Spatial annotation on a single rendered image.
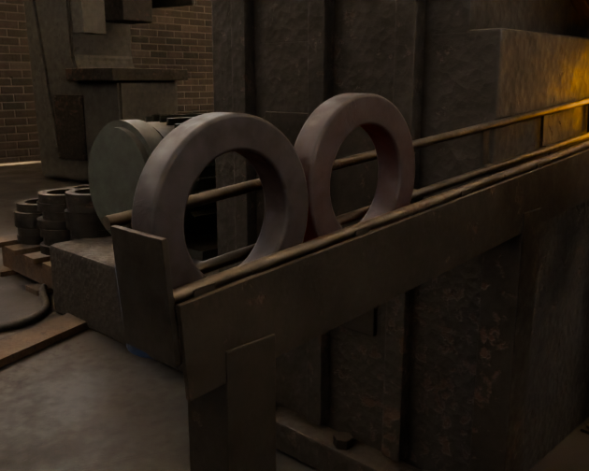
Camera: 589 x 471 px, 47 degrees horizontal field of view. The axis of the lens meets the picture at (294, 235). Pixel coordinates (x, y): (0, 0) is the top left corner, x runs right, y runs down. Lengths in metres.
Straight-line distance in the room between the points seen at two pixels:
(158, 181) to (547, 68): 0.87
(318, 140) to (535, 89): 0.64
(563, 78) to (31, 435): 1.36
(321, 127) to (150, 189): 0.20
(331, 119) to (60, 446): 1.16
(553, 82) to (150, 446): 1.12
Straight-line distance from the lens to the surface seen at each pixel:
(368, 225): 0.71
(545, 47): 1.27
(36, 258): 2.71
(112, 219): 0.60
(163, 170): 0.55
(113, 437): 1.65
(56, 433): 1.71
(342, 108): 0.69
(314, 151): 0.66
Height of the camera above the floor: 0.79
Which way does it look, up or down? 13 degrees down
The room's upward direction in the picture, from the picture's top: straight up
